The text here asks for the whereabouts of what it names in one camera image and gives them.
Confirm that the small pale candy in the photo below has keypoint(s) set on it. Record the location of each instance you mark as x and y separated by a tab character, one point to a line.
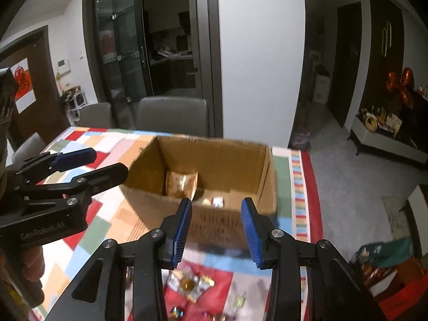
239	301

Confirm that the wide grey dining chair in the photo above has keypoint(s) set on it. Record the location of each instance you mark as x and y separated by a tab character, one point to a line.
172	117

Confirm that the white shoe rack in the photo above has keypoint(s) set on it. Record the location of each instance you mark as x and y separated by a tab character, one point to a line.
75	102

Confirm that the dark hallway door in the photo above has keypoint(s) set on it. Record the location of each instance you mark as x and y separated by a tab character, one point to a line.
349	67

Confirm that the small white snack packet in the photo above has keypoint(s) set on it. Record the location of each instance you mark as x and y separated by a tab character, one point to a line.
216	202

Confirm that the green bag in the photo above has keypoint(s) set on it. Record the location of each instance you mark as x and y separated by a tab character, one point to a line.
391	252

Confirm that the person's left hand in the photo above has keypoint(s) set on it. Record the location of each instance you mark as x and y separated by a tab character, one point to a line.
31	274

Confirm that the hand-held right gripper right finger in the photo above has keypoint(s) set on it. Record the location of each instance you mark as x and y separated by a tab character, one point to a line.
250	237

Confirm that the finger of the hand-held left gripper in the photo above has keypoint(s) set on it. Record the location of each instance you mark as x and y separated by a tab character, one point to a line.
72	159
107	177

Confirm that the orange foil balloon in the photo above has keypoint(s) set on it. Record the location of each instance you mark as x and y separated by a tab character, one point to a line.
406	93

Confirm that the red plastic basket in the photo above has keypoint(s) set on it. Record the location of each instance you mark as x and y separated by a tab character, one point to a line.
408	297

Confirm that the colourful patchwork tablecloth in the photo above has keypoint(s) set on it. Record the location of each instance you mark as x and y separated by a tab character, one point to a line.
110	222

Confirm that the white low cabinet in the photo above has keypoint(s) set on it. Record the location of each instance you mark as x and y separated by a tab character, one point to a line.
378	139

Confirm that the brown cardboard box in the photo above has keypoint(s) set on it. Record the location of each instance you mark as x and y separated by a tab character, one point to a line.
215	222

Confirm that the white side table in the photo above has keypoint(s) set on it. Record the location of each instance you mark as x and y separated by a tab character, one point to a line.
419	207

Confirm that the brown wooden door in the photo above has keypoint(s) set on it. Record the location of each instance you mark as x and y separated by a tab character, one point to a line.
45	90

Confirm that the white snack packet brown print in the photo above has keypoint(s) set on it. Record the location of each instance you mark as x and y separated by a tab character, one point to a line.
202	288

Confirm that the beige snack packet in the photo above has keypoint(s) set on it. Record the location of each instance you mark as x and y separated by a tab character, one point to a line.
180	184

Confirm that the white carton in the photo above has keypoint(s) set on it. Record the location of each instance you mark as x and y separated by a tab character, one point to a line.
322	90

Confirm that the small dark candy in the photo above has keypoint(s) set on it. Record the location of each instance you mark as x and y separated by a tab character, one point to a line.
176	312

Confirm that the dark framed glass sliding door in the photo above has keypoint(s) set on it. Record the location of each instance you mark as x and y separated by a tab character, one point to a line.
117	40

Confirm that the white wall intercom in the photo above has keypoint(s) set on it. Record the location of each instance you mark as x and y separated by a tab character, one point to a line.
63	67

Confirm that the yellow basket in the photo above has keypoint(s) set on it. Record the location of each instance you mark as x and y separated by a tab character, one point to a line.
371	122

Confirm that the white snack packet yellow print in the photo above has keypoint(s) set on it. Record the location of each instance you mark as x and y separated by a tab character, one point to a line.
184	283

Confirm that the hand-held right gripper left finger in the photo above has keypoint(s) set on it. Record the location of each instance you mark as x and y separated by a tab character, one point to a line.
180	237

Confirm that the red and white door poster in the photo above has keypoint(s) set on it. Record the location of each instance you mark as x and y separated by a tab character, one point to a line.
23	87

